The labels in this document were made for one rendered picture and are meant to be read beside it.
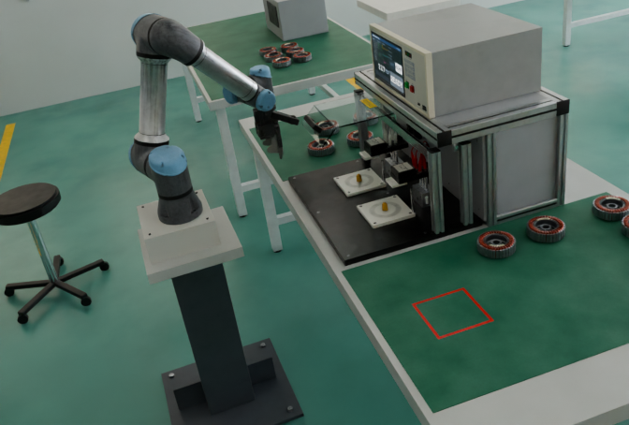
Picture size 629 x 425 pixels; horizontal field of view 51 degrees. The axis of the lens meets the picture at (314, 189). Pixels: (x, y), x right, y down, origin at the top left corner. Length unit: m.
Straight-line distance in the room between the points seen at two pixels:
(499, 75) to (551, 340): 0.82
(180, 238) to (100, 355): 1.12
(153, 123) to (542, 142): 1.25
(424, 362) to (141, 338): 1.80
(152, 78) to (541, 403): 1.48
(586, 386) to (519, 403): 0.16
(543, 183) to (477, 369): 0.78
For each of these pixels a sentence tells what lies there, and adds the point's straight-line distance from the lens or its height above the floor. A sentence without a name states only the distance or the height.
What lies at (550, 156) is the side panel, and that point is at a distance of 2.21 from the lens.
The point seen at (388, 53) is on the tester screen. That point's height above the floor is 1.25.
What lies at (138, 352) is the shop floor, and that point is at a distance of 3.15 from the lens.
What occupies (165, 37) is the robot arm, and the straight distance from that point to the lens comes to 2.11.
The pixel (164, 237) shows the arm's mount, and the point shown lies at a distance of 2.22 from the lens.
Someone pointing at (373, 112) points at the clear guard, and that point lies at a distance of 2.27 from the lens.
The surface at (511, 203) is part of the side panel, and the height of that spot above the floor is 0.80.
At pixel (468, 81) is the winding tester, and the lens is 2.07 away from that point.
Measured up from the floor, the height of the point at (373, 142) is 0.92.
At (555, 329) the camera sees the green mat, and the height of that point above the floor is 0.75.
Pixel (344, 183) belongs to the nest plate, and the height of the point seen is 0.78.
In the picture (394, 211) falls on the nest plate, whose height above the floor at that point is 0.78.
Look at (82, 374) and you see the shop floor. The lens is 3.15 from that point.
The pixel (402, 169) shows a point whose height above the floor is 0.92.
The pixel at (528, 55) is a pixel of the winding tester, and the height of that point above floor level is 1.24.
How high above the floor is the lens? 1.91
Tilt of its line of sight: 28 degrees down
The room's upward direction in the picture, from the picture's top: 9 degrees counter-clockwise
